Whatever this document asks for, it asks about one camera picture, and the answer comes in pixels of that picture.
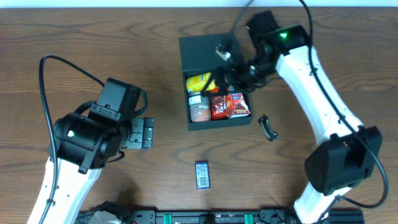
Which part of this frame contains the yellow small can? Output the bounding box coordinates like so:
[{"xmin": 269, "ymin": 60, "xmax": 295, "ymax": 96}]
[{"xmin": 186, "ymin": 72, "xmax": 211, "ymax": 94}]

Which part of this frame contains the red candy bag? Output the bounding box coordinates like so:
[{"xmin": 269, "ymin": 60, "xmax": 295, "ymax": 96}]
[{"xmin": 211, "ymin": 95, "xmax": 227, "ymax": 120}]

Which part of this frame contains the red Hello Panda box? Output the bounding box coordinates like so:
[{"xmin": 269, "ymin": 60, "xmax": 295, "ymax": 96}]
[{"xmin": 226, "ymin": 93, "xmax": 251, "ymax": 119}]

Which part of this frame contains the dark green box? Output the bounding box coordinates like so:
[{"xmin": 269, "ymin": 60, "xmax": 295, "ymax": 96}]
[{"xmin": 178, "ymin": 34, "xmax": 253, "ymax": 131}]

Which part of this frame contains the red Pringles can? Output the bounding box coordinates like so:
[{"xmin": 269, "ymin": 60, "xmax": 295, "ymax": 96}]
[{"xmin": 188, "ymin": 92, "xmax": 211, "ymax": 123}]

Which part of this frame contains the black clip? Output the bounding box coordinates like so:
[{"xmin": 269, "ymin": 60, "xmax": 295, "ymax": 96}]
[{"xmin": 258, "ymin": 115, "xmax": 279, "ymax": 141}]

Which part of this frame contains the small blue packet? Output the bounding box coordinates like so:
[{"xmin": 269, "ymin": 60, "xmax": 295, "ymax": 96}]
[{"xmin": 195, "ymin": 162, "xmax": 210, "ymax": 190}]

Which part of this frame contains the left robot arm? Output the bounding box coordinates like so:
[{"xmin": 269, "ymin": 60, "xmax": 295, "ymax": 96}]
[{"xmin": 28, "ymin": 78, "xmax": 154, "ymax": 223}]

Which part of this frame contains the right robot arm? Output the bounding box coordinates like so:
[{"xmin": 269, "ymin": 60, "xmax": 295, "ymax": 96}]
[{"xmin": 210, "ymin": 11, "xmax": 384, "ymax": 223}]

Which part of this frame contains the black mounting rail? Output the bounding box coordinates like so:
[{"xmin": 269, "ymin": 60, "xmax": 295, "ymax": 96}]
[{"xmin": 74, "ymin": 202, "xmax": 365, "ymax": 224}]

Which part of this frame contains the right black cable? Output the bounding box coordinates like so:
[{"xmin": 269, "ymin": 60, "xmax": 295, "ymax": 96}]
[{"xmin": 298, "ymin": 0, "xmax": 389, "ymax": 209}]

